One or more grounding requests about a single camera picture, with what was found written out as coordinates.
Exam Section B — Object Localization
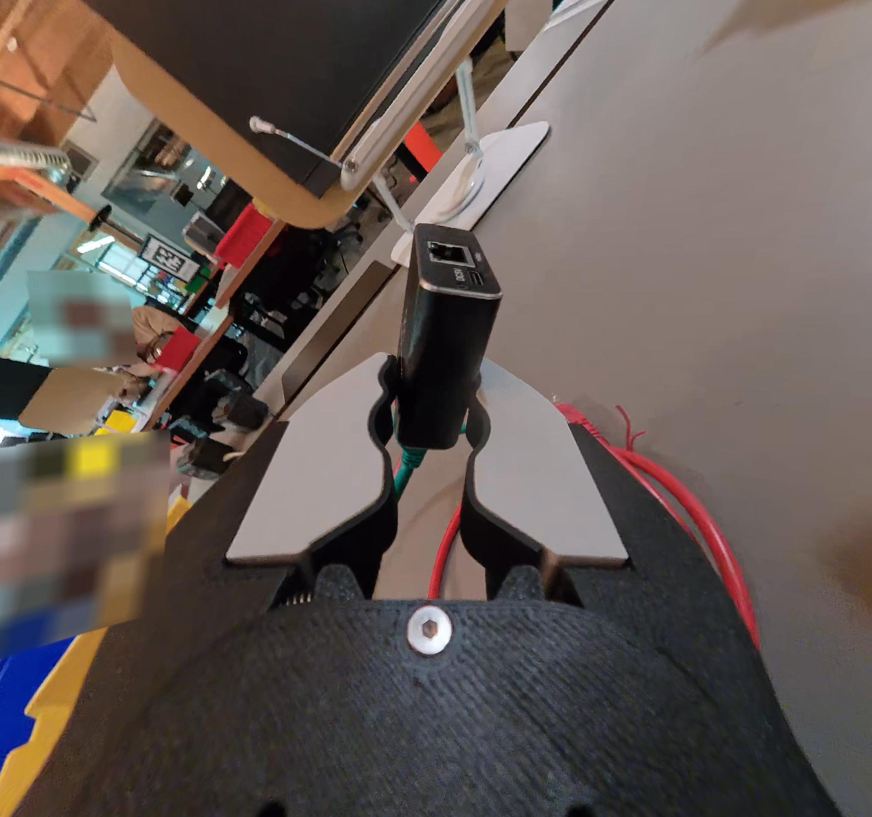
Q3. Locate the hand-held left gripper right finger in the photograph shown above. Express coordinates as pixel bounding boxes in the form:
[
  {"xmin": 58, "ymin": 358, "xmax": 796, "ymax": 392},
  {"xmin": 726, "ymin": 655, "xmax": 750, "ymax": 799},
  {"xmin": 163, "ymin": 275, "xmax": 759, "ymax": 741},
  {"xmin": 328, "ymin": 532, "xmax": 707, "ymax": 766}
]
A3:
[{"xmin": 462, "ymin": 357, "xmax": 630, "ymax": 569}]

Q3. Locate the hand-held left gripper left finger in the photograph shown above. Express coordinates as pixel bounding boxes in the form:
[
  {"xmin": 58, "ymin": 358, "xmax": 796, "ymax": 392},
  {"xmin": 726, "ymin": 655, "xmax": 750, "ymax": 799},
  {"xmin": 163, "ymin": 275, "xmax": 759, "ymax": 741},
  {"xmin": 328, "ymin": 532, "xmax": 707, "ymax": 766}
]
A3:
[{"xmin": 225, "ymin": 352, "xmax": 401, "ymax": 567}]

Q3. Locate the red ethernet cable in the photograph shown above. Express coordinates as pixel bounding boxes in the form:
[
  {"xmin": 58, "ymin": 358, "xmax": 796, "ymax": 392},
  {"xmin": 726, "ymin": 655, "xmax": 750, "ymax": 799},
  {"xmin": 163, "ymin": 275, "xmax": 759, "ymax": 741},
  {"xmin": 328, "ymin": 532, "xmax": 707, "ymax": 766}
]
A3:
[{"xmin": 426, "ymin": 403, "xmax": 763, "ymax": 653}]

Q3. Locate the green ethernet cable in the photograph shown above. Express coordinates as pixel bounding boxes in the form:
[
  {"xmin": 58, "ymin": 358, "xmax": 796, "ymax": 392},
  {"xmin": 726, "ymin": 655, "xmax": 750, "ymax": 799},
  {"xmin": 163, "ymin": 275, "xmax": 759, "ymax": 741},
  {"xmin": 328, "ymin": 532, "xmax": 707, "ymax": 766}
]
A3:
[{"xmin": 392, "ymin": 422, "xmax": 429, "ymax": 499}]

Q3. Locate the black ethernet adapter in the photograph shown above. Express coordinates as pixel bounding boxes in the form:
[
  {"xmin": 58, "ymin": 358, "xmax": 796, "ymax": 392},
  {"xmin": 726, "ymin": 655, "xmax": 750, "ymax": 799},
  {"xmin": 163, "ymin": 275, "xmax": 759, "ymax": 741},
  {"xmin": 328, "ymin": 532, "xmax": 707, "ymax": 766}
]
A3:
[{"xmin": 394, "ymin": 223, "xmax": 505, "ymax": 451}]

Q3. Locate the grey desk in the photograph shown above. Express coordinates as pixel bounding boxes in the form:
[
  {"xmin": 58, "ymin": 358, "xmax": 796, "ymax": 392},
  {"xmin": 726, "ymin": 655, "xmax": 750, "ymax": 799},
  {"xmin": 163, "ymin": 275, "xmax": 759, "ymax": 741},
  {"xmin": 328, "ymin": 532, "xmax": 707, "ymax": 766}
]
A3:
[{"xmin": 255, "ymin": 0, "xmax": 872, "ymax": 817}]

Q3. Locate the red twist tie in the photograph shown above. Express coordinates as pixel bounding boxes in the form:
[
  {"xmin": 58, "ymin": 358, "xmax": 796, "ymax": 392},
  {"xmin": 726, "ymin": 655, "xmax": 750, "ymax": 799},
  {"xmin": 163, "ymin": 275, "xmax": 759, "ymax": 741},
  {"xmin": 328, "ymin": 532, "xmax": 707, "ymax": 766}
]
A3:
[{"xmin": 613, "ymin": 405, "xmax": 648, "ymax": 451}]

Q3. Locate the red box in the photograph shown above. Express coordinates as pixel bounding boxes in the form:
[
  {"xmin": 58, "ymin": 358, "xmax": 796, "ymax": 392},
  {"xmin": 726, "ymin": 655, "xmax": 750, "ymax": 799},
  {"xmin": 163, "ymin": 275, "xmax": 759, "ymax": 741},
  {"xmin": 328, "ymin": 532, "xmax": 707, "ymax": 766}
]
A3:
[{"xmin": 213, "ymin": 204, "xmax": 275, "ymax": 267}]

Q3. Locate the marker sign board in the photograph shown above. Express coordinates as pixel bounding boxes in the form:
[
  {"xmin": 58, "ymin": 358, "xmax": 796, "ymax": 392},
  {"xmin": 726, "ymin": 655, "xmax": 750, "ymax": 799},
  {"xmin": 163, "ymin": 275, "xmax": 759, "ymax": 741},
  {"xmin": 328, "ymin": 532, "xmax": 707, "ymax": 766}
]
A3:
[{"xmin": 139, "ymin": 234, "xmax": 200, "ymax": 281}]

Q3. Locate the white stand base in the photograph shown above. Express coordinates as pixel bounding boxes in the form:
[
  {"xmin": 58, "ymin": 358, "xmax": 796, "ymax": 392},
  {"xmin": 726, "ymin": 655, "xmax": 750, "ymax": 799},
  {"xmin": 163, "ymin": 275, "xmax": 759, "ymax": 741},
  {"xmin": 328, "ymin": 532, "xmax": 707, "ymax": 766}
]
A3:
[{"xmin": 394, "ymin": 121, "xmax": 551, "ymax": 266}]

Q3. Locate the silver clamp bar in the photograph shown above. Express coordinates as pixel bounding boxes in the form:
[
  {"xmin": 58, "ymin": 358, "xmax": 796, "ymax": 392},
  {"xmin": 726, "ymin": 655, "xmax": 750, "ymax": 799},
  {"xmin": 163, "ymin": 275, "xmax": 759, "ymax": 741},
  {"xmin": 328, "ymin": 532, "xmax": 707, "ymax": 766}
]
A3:
[{"xmin": 339, "ymin": 0, "xmax": 494, "ymax": 193}]

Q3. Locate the black panel with tan frame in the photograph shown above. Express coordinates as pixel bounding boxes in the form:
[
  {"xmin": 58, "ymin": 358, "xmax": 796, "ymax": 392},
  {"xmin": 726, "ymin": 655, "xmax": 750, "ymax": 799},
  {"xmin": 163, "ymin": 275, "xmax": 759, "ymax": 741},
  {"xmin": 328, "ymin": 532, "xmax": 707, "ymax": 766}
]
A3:
[{"xmin": 14, "ymin": 0, "xmax": 525, "ymax": 232}]

